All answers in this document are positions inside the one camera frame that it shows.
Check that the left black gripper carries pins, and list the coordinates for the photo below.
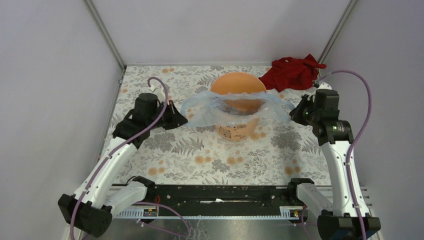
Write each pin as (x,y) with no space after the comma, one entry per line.
(176,118)

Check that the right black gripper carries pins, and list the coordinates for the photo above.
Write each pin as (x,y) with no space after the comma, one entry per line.
(295,114)

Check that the light blue trash bag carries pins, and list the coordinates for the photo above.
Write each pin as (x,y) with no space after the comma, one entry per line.
(208,108)

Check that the orange plastic trash bin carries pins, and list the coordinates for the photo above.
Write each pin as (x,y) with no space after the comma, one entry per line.
(239,83)

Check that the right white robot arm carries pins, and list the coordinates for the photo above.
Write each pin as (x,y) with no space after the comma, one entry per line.
(346,216)

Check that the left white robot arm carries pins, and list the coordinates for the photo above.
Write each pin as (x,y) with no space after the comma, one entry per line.
(90,208)

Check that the red crumpled cloth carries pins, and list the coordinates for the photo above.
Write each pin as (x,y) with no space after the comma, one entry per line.
(292,73)

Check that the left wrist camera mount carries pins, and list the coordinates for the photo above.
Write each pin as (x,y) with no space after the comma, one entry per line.
(159,91)

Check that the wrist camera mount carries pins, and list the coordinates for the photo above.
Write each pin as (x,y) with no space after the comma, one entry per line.
(320,84)
(159,91)

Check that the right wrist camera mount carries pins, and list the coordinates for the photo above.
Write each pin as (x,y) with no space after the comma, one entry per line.
(320,84)

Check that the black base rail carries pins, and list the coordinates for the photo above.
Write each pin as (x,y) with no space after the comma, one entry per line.
(205,199)

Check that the white slotted cable duct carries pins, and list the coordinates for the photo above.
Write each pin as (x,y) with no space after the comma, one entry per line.
(148,213)

